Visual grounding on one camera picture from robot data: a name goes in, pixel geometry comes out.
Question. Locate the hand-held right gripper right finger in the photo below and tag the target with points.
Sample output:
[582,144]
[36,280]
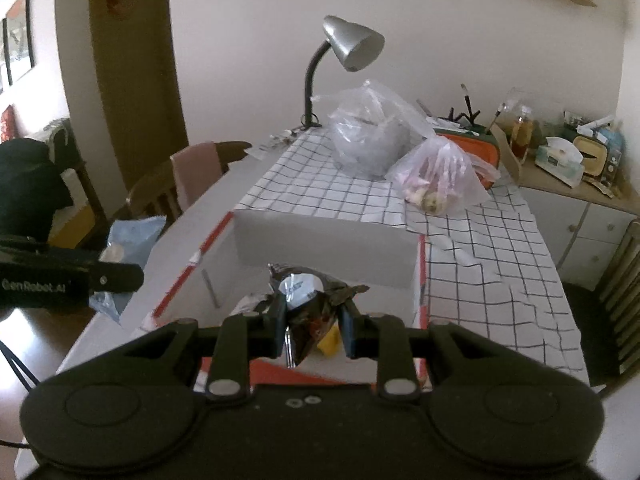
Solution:
[347,335]

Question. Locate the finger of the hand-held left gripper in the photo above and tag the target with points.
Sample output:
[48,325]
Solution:
[120,277]

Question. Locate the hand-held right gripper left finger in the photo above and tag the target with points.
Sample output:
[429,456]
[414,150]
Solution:
[280,332]

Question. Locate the dark foil snack packet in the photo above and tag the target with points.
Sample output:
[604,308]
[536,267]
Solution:
[305,305]

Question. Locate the light blue snack packet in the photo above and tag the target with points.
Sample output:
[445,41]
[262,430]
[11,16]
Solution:
[132,237]

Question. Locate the white cardboard box red edge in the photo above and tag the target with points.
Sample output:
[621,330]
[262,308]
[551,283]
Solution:
[325,255]

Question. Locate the small clear bag of snacks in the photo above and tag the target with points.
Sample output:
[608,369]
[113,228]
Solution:
[440,175]

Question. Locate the yellow snack piece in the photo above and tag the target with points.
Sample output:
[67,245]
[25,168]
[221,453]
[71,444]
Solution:
[330,344]

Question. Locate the white snack packet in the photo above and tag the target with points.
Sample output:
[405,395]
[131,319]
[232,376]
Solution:
[252,304]

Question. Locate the yellow box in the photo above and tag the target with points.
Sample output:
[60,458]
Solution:
[75,227]

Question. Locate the wooden chair with curved back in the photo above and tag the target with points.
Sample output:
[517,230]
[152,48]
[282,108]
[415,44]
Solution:
[150,195]

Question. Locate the black clothing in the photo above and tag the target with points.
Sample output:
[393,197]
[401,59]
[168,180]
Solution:
[27,190]

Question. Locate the dark chair with clutter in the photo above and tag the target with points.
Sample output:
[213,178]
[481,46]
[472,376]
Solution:
[70,150]

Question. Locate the checkered tablecloth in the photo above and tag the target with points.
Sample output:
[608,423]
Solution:
[500,260]

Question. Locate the pile of small packets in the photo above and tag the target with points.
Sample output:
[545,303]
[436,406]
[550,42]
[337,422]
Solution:
[275,144]

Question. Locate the large clear plastic bag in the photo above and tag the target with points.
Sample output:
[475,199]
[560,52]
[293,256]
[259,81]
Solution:
[367,135]

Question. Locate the brown wooden door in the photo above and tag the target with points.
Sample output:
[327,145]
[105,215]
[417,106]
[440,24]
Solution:
[135,70]

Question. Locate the orange case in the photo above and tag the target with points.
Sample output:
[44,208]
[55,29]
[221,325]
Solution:
[475,147]

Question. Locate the wooden desk organizer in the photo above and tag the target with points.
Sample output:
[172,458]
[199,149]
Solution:
[505,152]

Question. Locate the black branch-shaped stand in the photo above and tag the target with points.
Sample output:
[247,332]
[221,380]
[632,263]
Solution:
[462,112]

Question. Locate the white sideboard cabinet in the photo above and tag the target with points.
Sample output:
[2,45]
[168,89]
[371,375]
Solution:
[575,220]

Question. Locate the wooden slatted chair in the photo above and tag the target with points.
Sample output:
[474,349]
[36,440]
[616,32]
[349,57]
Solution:
[607,290]

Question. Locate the amber liquid bottle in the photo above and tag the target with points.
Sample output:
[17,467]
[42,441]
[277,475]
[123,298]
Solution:
[521,132]

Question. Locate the green white tissue box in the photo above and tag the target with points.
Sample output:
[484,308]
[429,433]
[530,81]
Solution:
[557,157]

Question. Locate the silver desk lamp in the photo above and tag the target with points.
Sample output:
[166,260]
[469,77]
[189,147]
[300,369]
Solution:
[352,42]

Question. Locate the yellow tissue holder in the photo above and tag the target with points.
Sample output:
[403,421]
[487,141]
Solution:
[592,152]

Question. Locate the blue printed packet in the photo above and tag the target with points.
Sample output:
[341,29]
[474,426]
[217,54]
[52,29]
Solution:
[612,155]

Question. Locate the framed wall picture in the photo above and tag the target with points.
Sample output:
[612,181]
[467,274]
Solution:
[20,35]

